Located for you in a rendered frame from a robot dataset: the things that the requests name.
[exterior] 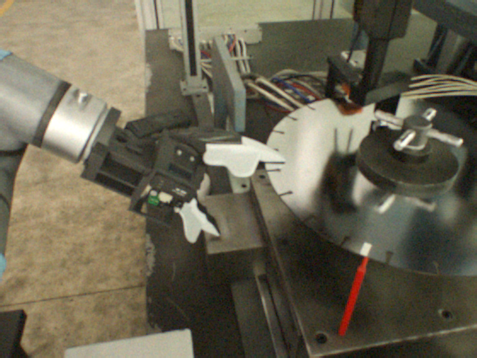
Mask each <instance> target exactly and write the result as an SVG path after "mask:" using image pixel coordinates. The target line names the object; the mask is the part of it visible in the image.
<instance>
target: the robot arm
mask: <svg viewBox="0 0 477 358"><path fill-rule="evenodd" d="M121 113H122V111H120V110H119V109H117V108H116V107H110V109H108V108H107V101H103V100H102V99H101V98H99V97H97V96H95V95H91V94H90V93H88V92H87V91H86V90H84V89H81V88H78V87H76V86H75V85H72V84H70V83H69V82H66V81H64V80H63V79H62V78H59V77H57V76H55V75H53V74H51V73H50V72H47V71H45V70H43V69H41V68H39V67H38V66H35V65H33V64H31V63H29V62H27V61H25V60H23V59H21V58H19V57H18V56H16V55H14V52H11V51H9V50H7V51H5V50H3V49H0V283H1V279H2V275H3V272H4V271H5V268H6V262H7V261H6V259H5V250H6V245H7V238H8V233H9V222H10V213H11V207H12V201H13V195H14V185H15V179H16V174H17V172H18V169H19V168H20V165H21V162H22V160H23V157H24V154H25V152H26V150H27V148H28V145H29V144H30V145H34V146H36V147H39V148H41V149H42V150H44V151H45V152H48V153H52V154H53V155H55V156H57V157H59V158H63V159H65V160H67V161H69V162H71V163H73V164H75V165H77V164H79V162H80V160H81V161H83V165H85V167H84V169H83V172H82V173H81V175H80V178H83V179H85V180H88V181H90V182H92V183H94V184H96V185H99V186H102V187H104V188H106V189H109V190H111V191H112V192H114V193H119V194H121V195H123V196H125V197H126V198H128V199H131V201H130V203H129V208H128V211H132V212H133V213H135V214H137V215H140V216H143V217H146V218H148V219H150V220H152V221H154V222H157V223H161V224H163V225H164V226H166V227H169V228H171V226H172V222H173V217H174V214H175V213H174V211H175V212H178V211H179V212H180V214H181V216H182V217H183V224H184V231H185V235H186V237H187V239H188V240H189V241H191V242H192V243H193V242H195V241H196V239H197V238H198V233H199V232H200V230H201V229H203V230H204V231H206V232H210V233H212V234H214V235H217V236H218V235H220V234H221V231H220V229H219V227H218V224H217V223H216V220H215V218H214V217H213V216H212V215H211V214H210V213H208V211H207V209H206V207H205V206H204V205H202V204H201V203H200V202H199V201H198V190H199V189H200V186H201V183H202V181H203V180H204V177H205V167H203V166H202V164H203V163H204V162H205V163H206V164H209V165H225V166H226V167H227V168H228V169H229V170H230V171H231V172H232V173H233V174H234V175H235V176H237V177H247V176H251V175H252V174H253V172H254V170H255V169H256V166H257V164H258V162H259V160H260V161H263V162H268V163H285V157H284V156H283V155H282V154H281V153H278V152H277V151H275V150H274V149H272V148H270V147H268V146H265V145H263V144H261V143H260V142H258V141H252V140H251V139H248V138H245V137H242V136H241V135H240V134H237V133H232V132H229V131H227V130H222V129H219V128H216V127H212V126H199V127H193V128H191V129H189V126H190V125H191V122H192V120H191V119H190V118H189V117H188V116H187V115H186V114H185V113H184V112H183V111H182V110H181V109H176V110H174V111H170V112H167V113H158V114H155V115H152V116H148V117H145V118H139V119H136V120H130V121H127V124H126V125H125V127H124V128H120V127H119V126H117V125H116V124H117V122H118V121H119V119H120V115H121ZM199 152H201V153H205V155H204V156H199ZM147 200H148V201H147ZM144 203H145V204H147V205H150V206H151V207H153V208H155V209H159V210H161V211H160V213H161V214H163V220H161V219H159V218H156V217H155V216H150V215H148V214H146V213H145V212H142V211H141V209H142V206H143V204H144ZM159 205H161V206H159Z"/></svg>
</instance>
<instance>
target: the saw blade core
mask: <svg viewBox="0 0 477 358"><path fill-rule="evenodd" d="M333 102H334V103H336V104H334V103H333ZM414 102H415V100H413V99H409V98H403V97H401V99H400V101H399V106H398V109H397V114H396V116H397V117H399V118H406V117H407V116H409V115H421V116H422V115H423V114H424V113H425V112H426V111H427V110H428V109H429V108H431V109H434V110H435V111H436V114H435V116H433V117H432V118H431V119H430V123H431V124H432V127H431V129H432V130H437V131H440V132H443V133H445V134H447V135H450V136H454V137H458V138H460V139H462V140H463V143H462V144H461V146H460V147H458V148H456V147H453V146H451V145H448V144H444V143H442V142H441V143H442V144H444V145H446V146H447V147H448V148H450V150H451V151H452V152H453V153H454V154H455V155H456V157H457V161H458V164H459V169H458V172H457V176H456V178H455V179H454V181H453V182H452V183H451V185H450V186H448V187H445V188H442V189H440V190H437V191H433V192H425V193H420V192H412V191H406V190H403V189H399V188H395V187H392V186H388V185H386V184H384V183H383V182H380V181H378V180H377V179H375V178H373V177H372V176H371V175H370V174H369V173H367V172H366V171H364V168H363V167H362V166H361V164H360V163H359V161H358V158H357V151H358V148H359V143H360V142H361V141H362V139H363V137H364V136H366V135H369V134H370V133H372V132H375V131H377V130H385V129H401V128H400V127H397V126H396V125H393V124H390V123H387V122H381V121H377V120H376V118H375V116H374V115H375V114H374V113H373V110H374V106H375V104H376V103H374V104H372V105H369V106H368V107H362V106H358V105H356V104H355V103H354V102H352V101H350V100H348V97H347V96H344V97H338V98H331V99H326V100H322V101H318V102H315V103H313V104H311V105H309V104H308V105H307V106H304V107H302V108H300V109H298V110H297V111H295V112H293V113H290V115H288V118H287V117H286V118H283V119H282V121H281V122H280V123H279V124H278V125H277V126H275V127H274V130H273V132H272V133H271V134H270V136H269V137H268V139H267V146H268V147H270V148H272V149H274V150H278V151H277V152H278V153H281V154H282V155H283V156H284V157H285V163H268V162H265V165H266V170H267V177H268V179H269V181H270V182H271V184H272V186H273V188H274V190H275V193H276V194H277V195H278V196H280V195H282V196H280V199H281V200H282V201H283V203H284V204H285V205H286V207H287V208H288V209H290V211H291V212H292V213H293V214H294V215H295V216H296V217H297V218H299V219H300V220H301V221H302V222H304V221H305V220H306V219H308V218H309V217H310V216H314V217H312V218H310V219H308V220H306V221H305V224H306V225H307V226H309V227H310V228H311V229H312V230H313V231H315V232H317V233H318V234H319V235H321V236H322V237H324V238H325V239H327V240H329V241H331V242H333V243H334V244H335V245H340V244H341V243H342V241H343V239H344V236H347V237H348V239H347V240H346V241H345V242H344V244H343V245H342V248H344V249H346V250H348V251H350V252H353V253H355V254H357V255H359V256H361V257H363V258H365V257H368V259H370V260H372V261H375V262H377V263H380V264H383V265H385V264H386V260H387V254H386V252H390V253H391V254H392V256H390V262H389V266H390V267H394V268H397V269H402V270H404V271H408V272H416V273H419V274H427V275H432V276H437V269H436V267H435V264H433V262H436V263H437V264H439V265H438V267H437V268H438V270H439V272H440V277H447V278H453V277H461V278H474V277H477V120H476V117H473V116H470V115H469V114H466V113H463V112H461V111H458V110H457V109H450V108H449V107H448V108H447V109H446V110H445V112H443V110H444V109H445V107H443V106H441V105H438V104H435V103H432V102H428V101H418V100H417V104H414ZM313 110H314V111H313ZM294 119H296V120H294ZM475 120H476V121H475ZM473 121H475V122H474V123H473ZM281 133H284V134H281ZM276 170H279V171H276ZM286 193H287V194H286ZM364 243H366V244H369V245H371V247H370V250H369V252H368V254H367V256H365V255H362V254H361V251H362V249H363V245H364Z"/></svg>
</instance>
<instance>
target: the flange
mask: <svg viewBox="0 0 477 358"><path fill-rule="evenodd" d="M399 132H400V129H385V130H377V131H375V132H372V133H370V134H369V135H366V136H364V137H363V139H362V141H361V142H360V143H359V148H358V151H357V158H358V161H359V163H360V164H361V166H362V167H363V168H364V171H366V172H367V173H369V174H370V175H371V176H372V177H373V178H375V179H377V180H378V181H380V182H383V183H384V184H386V185H388V186H392V187H395V188H399V189H403V190H406V191H412V192H420V193H425V192H433V191H437V190H440V189H442V188H445V187H448V186H450V185H451V183H452V182H453V181H454V179H455V178H456V176H457V172H458V169H459V164H458V161H457V157H456V155H455V154H454V153H453V152H452V151H451V150H450V148H448V147H447V146H446V145H444V144H442V143H441V142H439V141H436V140H434V139H431V138H428V139H427V142H426V143H425V144H424V148H422V149H420V150H410V149H407V148H403V149H402V150H396V149H395V148H394V144H395V142H397V141H398V139H399Z"/></svg>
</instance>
